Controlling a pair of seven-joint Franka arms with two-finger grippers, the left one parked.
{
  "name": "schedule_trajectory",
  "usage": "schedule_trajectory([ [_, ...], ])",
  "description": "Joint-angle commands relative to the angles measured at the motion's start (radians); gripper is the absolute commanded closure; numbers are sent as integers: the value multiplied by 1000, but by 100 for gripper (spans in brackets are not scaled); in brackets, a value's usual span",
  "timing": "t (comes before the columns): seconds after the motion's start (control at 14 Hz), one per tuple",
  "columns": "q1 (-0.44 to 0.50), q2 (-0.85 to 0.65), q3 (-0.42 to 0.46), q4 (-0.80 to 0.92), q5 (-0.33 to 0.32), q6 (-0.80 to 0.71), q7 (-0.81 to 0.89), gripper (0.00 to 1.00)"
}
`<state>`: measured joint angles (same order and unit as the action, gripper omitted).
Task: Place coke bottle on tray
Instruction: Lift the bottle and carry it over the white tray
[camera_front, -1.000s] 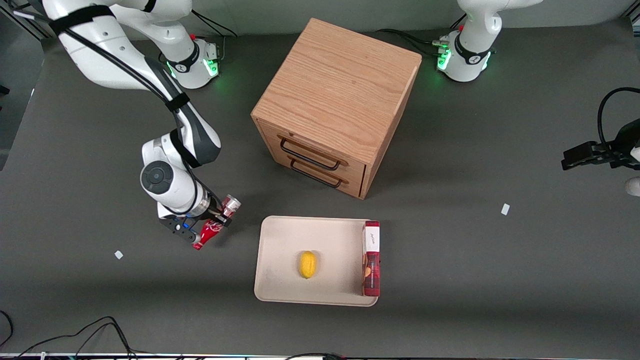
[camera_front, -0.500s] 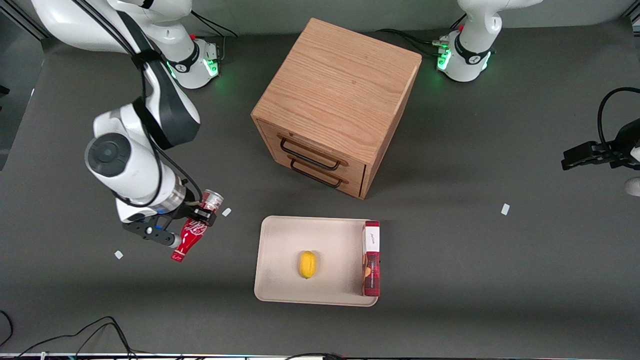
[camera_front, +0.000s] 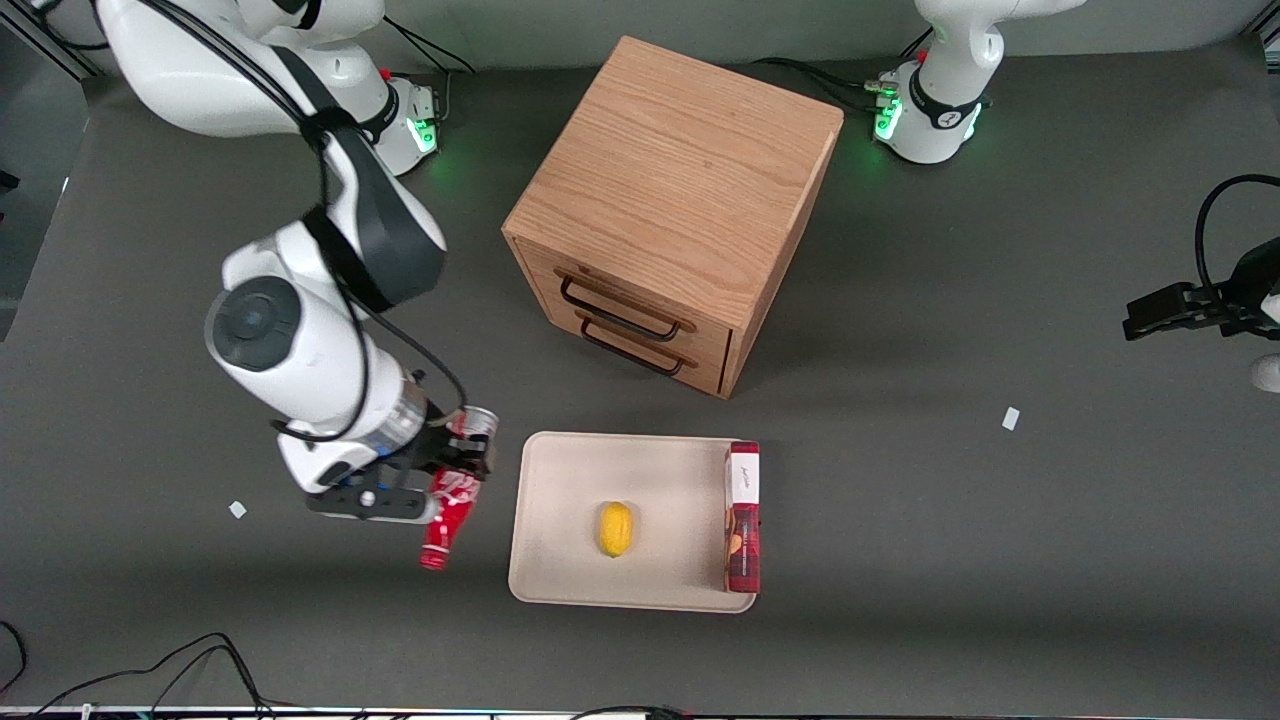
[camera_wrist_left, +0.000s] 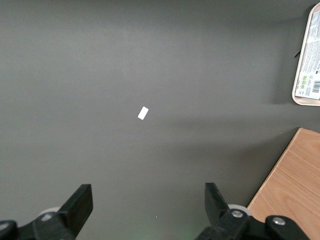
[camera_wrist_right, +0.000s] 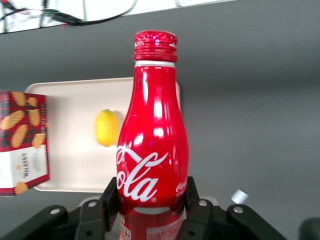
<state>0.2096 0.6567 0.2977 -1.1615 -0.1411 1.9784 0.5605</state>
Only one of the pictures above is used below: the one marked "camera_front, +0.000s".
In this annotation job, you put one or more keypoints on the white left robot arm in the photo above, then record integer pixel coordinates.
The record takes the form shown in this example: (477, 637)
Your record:
(940, 110)

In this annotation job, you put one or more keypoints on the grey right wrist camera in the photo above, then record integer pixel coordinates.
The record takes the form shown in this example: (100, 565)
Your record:
(370, 500)

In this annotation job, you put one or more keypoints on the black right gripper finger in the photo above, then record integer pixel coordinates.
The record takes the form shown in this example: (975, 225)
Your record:
(484, 462)
(446, 466)

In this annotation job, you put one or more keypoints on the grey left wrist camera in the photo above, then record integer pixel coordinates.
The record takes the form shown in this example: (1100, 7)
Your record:
(1268, 374)

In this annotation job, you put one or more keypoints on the red snack box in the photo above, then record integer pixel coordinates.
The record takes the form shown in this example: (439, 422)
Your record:
(742, 520)

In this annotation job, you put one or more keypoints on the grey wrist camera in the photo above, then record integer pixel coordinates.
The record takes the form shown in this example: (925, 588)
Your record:
(370, 500)
(1268, 374)

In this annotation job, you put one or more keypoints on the yellow lemon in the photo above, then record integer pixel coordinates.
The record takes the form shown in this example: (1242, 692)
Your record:
(615, 529)

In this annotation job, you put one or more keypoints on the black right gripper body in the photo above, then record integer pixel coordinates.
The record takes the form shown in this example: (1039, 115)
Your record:
(437, 441)

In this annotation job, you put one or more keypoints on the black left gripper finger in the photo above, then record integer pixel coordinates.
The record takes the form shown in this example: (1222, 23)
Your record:
(1160, 322)
(1165, 298)

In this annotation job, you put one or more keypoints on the wooden drawer front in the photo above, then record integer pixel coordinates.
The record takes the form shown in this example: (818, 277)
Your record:
(625, 290)
(700, 365)

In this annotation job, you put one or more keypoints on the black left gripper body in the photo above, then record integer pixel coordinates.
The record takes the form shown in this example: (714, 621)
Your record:
(1232, 303)

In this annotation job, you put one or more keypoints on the wooden drawer cabinet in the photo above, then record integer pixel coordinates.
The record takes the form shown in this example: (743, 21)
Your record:
(680, 180)

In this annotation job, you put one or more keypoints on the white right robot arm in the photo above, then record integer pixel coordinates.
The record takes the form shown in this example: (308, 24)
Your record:
(300, 350)

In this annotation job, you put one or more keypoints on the red coke bottle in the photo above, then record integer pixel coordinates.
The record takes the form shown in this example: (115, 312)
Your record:
(448, 520)

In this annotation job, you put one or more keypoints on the beige plastic tray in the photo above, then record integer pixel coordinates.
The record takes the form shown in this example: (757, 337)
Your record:
(660, 480)

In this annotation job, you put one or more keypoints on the black aluminium frame strut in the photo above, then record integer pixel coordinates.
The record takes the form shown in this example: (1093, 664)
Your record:
(50, 50)

